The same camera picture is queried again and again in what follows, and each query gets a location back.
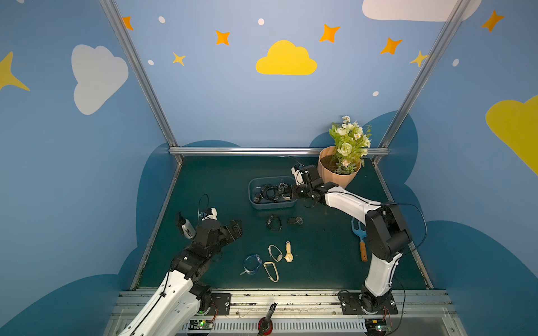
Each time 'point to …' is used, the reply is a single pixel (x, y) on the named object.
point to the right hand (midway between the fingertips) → (292, 187)
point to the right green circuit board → (377, 326)
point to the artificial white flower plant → (352, 145)
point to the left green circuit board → (201, 325)
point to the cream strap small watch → (288, 256)
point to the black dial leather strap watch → (283, 188)
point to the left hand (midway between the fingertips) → (239, 225)
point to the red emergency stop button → (270, 328)
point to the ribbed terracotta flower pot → (327, 162)
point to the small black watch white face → (258, 197)
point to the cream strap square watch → (268, 274)
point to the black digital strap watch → (274, 222)
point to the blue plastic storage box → (258, 181)
